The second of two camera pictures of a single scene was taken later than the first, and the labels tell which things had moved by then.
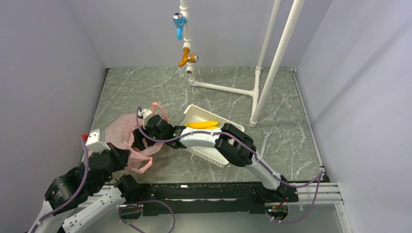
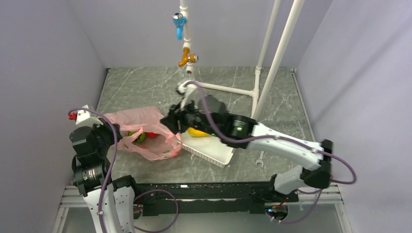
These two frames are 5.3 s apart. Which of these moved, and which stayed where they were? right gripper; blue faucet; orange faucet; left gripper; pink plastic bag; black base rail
Moved: pink plastic bag; right gripper; left gripper
Stayed: blue faucet; black base rail; orange faucet
